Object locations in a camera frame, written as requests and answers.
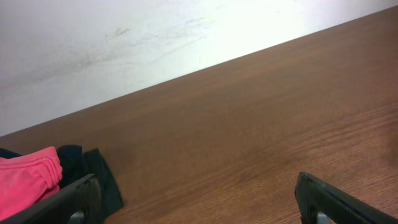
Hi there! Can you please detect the folded red Fram t-shirt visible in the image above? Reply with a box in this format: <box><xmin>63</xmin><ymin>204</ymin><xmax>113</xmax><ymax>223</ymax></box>
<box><xmin>1</xmin><ymin>146</ymin><xmax>62</xmax><ymax>220</ymax></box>

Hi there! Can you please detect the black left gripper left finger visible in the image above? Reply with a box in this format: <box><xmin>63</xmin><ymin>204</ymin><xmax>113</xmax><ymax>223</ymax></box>
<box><xmin>1</xmin><ymin>174</ymin><xmax>102</xmax><ymax>224</ymax></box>

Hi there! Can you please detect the folded dark navy garment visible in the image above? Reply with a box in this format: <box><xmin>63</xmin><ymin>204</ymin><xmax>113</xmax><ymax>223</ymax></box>
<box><xmin>1</xmin><ymin>145</ymin><xmax>123</xmax><ymax>223</ymax></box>

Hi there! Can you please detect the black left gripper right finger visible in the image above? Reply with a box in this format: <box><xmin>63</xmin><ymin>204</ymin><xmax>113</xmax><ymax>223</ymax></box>
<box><xmin>295</xmin><ymin>172</ymin><xmax>397</xmax><ymax>224</ymax></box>

